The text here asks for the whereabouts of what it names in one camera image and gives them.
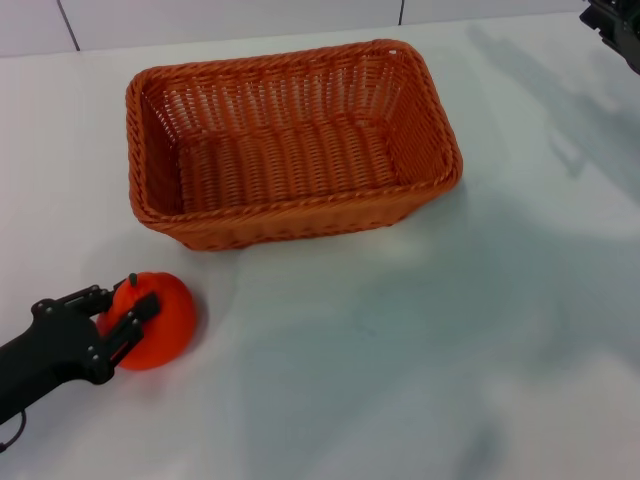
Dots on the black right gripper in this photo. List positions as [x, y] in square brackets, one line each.
[620, 25]

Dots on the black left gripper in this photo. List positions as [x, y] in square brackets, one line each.
[65, 340]

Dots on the orange toy fruit with stem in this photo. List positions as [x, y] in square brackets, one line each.
[167, 325]

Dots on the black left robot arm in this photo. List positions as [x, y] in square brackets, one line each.
[25, 375]

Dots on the orange woven rectangular basket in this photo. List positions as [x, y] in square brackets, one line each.
[295, 165]

